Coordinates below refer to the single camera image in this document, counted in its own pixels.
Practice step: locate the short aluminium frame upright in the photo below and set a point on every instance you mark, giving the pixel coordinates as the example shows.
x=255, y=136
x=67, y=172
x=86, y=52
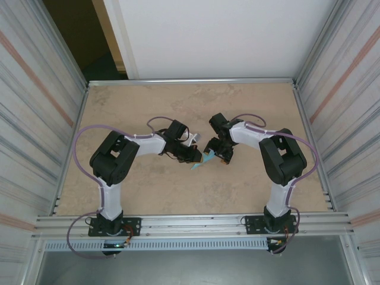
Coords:
x=33, y=261
x=351, y=261

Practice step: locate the wide aluminium mounting rail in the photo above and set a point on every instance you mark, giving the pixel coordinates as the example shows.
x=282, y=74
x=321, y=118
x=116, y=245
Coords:
x=193, y=227

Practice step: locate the small circuit board green light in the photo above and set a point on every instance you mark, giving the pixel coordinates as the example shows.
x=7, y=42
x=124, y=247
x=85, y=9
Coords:
x=115, y=245

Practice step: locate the white door frame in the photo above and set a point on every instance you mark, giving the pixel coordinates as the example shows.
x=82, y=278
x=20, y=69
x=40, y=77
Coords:
x=118, y=38

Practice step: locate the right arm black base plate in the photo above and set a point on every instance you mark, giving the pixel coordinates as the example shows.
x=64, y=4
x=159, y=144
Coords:
x=252, y=225

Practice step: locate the grey metal sheet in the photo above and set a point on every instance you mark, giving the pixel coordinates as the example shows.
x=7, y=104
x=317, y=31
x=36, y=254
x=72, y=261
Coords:
x=193, y=267

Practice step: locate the aluminium corner post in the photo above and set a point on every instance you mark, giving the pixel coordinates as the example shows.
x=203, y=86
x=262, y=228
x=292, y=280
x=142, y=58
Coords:
x=319, y=44
x=65, y=50

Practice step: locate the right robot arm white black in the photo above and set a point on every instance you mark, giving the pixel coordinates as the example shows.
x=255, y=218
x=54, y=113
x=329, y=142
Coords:
x=246, y=136

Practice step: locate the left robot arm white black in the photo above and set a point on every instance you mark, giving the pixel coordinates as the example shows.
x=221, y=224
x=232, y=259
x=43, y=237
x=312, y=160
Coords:
x=151, y=145

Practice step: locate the light blue paper sheet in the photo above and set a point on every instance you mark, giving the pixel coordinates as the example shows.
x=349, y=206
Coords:
x=209, y=156

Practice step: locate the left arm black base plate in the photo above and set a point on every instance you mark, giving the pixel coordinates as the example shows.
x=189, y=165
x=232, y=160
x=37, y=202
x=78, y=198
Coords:
x=133, y=224

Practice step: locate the aluminium table edge rail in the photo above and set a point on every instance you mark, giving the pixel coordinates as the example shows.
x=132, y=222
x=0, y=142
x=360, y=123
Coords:
x=304, y=118
x=78, y=118
x=193, y=81

